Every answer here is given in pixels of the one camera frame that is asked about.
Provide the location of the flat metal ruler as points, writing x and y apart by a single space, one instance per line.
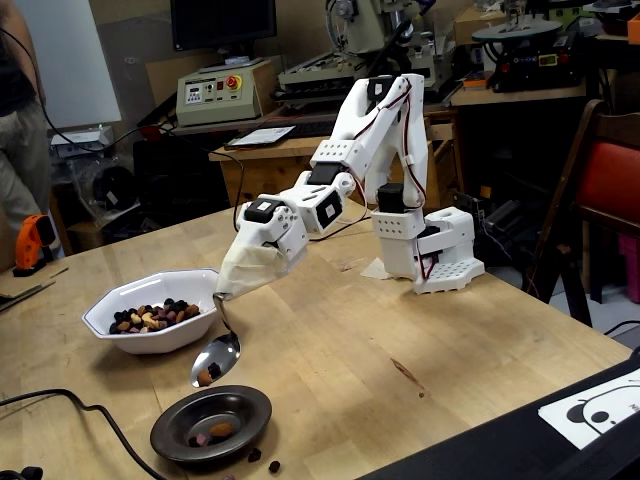
25 295

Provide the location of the small wooden stick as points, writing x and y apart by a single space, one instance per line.
59 273

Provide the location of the small orange box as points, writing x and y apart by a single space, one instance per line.
475 82

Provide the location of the white paper wedge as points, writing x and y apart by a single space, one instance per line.
375 271

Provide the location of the white cardboard box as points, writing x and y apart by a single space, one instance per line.
80 137

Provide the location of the wooden workbench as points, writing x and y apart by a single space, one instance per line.
270 170

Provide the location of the trail mix pile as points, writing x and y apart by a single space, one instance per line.
150 320

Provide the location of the black keyboard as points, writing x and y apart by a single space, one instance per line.
312 129

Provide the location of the dark brown plate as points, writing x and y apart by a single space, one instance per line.
240 410

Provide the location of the beige control box red button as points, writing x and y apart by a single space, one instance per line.
215 107

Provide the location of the purple dried fruit piece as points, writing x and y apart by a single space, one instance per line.
201 439

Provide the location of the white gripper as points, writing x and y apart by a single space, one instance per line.
272 231

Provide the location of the dark raisin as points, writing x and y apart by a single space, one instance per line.
254 455
192 442
215 370
274 466

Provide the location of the wooden chair with red cushion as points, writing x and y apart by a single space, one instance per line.
615 175

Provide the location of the white paper sheet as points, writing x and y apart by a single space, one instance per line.
265 135

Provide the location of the white octagonal bowl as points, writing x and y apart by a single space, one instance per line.
165 285

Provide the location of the clear plastic bag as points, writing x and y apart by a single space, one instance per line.
110 185

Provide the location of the small red clip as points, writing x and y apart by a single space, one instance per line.
150 132

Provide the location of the bent metal spoon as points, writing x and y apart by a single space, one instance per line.
222 350

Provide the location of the black scroll saw machine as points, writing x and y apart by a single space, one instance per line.
530 65

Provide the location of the wooden shelf board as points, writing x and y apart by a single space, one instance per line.
520 96

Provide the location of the black computer monitor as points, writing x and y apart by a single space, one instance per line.
225 22

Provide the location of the beige milling machine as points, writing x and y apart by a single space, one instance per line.
370 30

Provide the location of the brown cardboard box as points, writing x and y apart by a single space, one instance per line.
475 25

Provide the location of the orange power tool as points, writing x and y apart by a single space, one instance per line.
30 240

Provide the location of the white board panel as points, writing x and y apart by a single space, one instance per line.
75 60

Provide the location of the person in khaki trousers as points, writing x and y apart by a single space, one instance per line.
20 150

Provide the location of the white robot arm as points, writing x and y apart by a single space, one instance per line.
380 135

